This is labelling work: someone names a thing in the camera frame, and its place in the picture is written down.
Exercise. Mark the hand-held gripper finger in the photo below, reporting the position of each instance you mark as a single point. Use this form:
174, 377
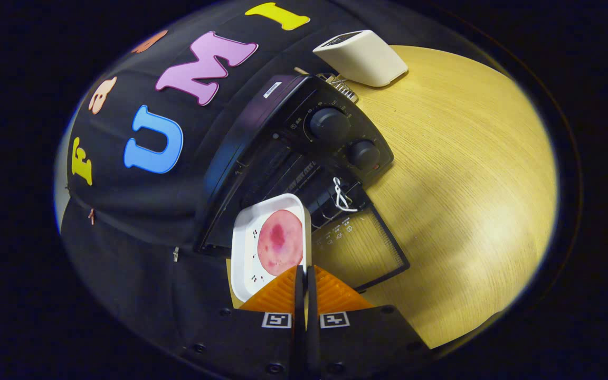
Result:
300, 316
312, 316

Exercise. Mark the pink round food slice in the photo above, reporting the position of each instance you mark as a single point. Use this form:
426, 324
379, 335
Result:
280, 243

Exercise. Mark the white square food tray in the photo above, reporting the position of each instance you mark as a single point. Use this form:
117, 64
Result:
246, 248

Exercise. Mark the black toaster oven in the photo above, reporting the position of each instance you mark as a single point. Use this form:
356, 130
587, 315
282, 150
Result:
283, 105

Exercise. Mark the white bread toaster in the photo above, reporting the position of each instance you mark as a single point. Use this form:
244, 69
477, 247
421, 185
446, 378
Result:
362, 60

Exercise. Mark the black backdrop cloth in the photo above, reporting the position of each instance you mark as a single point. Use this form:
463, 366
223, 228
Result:
124, 221

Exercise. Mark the wooden stick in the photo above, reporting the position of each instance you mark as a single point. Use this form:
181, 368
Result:
300, 70

